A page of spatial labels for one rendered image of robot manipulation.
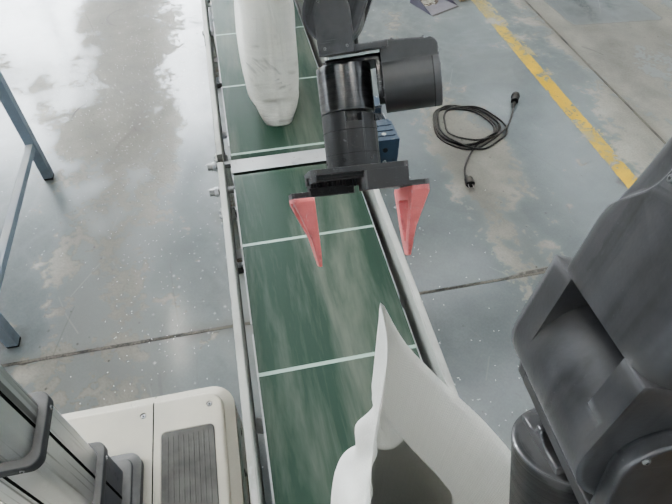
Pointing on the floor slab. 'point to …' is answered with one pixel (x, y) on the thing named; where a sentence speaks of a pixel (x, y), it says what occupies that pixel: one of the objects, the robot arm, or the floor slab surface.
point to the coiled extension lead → (470, 138)
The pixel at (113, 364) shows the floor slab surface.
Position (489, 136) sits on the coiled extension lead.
